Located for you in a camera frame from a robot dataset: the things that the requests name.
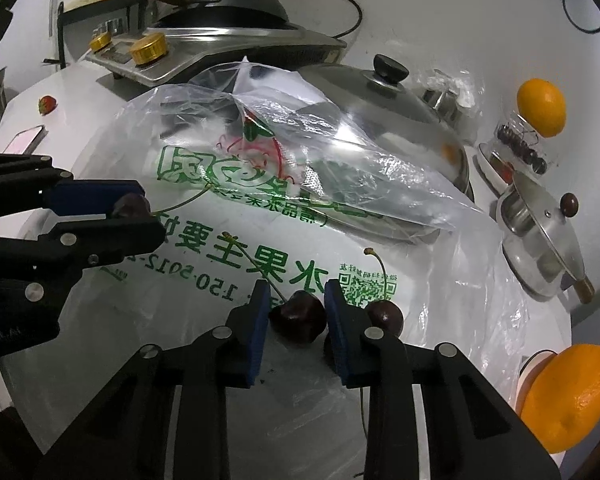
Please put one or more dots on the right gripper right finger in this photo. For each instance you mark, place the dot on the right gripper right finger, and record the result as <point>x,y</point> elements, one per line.
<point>472,432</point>

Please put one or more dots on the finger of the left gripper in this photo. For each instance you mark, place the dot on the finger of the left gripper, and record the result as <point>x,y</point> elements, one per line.
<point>73,246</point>
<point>29,182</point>

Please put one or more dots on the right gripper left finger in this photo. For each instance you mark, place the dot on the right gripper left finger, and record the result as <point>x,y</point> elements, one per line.
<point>163,414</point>

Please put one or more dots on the dark cherry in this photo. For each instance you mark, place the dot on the dark cherry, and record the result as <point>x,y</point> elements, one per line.
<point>299,319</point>
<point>136,206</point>
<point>383,312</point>

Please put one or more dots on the smartphone on counter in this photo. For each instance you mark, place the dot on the smartphone on counter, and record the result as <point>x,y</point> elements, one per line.
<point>26,141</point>

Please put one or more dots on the small strawberry on counter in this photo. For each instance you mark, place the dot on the small strawberry on counter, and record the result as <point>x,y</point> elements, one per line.
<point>46,105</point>

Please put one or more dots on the large orange on plate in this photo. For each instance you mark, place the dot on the large orange on plate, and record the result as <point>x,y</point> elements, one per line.
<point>562,404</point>

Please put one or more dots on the black metal rack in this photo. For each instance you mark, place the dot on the black metal rack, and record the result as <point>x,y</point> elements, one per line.
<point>114,16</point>

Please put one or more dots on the small steel saucepan with lid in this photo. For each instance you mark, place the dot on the small steel saucepan with lid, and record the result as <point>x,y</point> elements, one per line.
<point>540,244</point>

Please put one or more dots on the silver induction cooker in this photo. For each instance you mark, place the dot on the silver induction cooker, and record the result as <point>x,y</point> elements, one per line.
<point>191,50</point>

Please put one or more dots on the clear printed plastic bag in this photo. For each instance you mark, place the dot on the clear printed plastic bag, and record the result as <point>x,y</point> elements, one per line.
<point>450,286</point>

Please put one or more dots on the glass jar with cherries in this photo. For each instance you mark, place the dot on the glass jar with cherries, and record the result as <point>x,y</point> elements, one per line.
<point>514,146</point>

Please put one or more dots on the large steel pot lid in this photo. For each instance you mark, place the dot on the large steel pot lid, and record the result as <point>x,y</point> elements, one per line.
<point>380,124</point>

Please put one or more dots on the steel cup in plastic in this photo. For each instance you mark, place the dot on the steel cup in plastic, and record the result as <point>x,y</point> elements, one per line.
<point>455,98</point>

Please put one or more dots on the orange on glass jar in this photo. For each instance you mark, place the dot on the orange on glass jar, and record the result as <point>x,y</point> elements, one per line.
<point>543,106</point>

